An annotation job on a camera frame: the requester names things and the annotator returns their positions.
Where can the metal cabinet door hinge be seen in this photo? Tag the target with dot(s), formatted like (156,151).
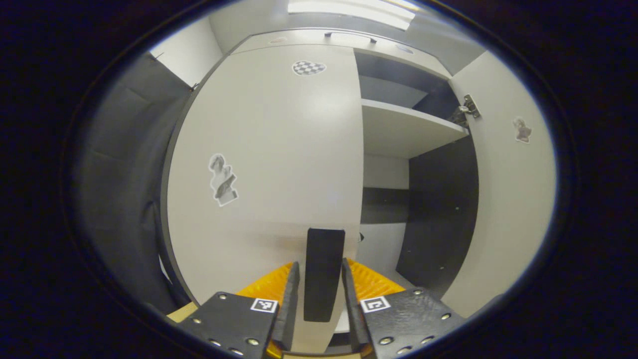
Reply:
(467,108)

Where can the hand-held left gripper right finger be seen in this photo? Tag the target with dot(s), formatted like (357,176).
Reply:
(350,304)

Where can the white cabinet shelf board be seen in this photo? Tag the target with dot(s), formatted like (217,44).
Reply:
(398,129)

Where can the white shoe cabinet door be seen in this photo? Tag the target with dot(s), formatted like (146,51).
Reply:
(274,149)
(508,209)

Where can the black backdrop cloth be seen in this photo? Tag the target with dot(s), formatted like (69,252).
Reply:
(124,174)

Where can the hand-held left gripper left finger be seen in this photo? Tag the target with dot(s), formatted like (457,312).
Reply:
(291,299)

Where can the white double-door shoe cabinet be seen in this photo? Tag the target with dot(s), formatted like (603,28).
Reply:
(438,209)

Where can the large ceiling light panel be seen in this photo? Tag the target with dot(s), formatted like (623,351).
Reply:
(349,10)

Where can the black cloth clip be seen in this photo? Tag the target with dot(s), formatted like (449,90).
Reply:
(156,56)
(194,87)

